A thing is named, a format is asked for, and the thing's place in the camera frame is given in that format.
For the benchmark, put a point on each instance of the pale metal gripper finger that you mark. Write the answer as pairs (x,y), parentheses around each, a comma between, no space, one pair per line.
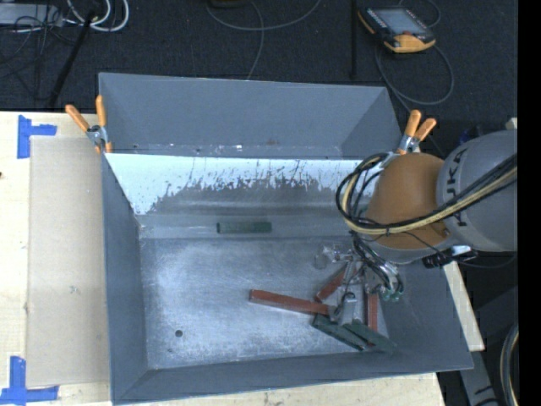
(340,307)
(352,309)

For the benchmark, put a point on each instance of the pale wood flat board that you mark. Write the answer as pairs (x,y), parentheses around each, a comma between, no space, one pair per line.
(67,260)

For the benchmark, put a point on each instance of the red-brown flat block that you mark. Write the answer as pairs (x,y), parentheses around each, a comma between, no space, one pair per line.
(287,302)
(372,313)
(330,286)

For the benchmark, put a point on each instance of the black cylinder on white bracket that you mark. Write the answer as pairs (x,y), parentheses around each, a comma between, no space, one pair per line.
(437,260)

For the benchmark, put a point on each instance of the grey metal bin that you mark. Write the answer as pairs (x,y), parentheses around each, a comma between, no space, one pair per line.
(236,294)

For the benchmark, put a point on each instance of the dark green flat block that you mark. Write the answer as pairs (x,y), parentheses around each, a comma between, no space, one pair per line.
(376,338)
(334,330)
(244,227)

